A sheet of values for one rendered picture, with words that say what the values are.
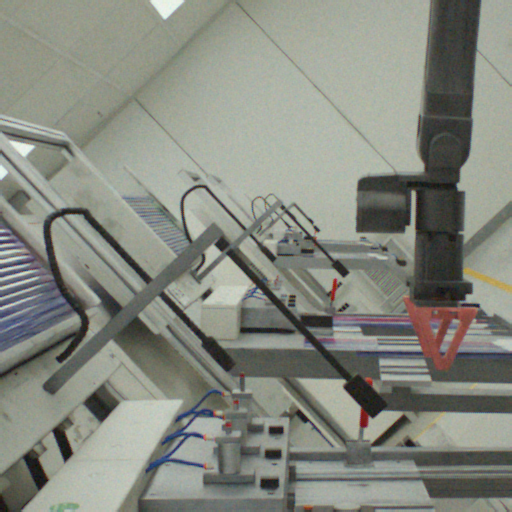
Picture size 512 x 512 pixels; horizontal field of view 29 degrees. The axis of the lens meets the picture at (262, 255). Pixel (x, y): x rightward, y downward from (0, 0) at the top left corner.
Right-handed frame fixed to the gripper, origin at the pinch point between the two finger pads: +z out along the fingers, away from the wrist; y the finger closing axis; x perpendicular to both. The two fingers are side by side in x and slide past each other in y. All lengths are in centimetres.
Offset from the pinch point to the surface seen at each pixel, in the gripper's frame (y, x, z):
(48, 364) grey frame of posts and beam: 11.2, -43.2, 0.1
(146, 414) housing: 0.4, -34.2, 7.7
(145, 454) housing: 19.4, -31.4, 7.6
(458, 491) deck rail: -8.2, 4.4, 18.4
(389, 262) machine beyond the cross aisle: -436, 35, 13
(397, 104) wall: -748, 68, -105
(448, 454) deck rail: -8.2, 3.0, 13.7
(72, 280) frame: -9.7, -45.4, -7.3
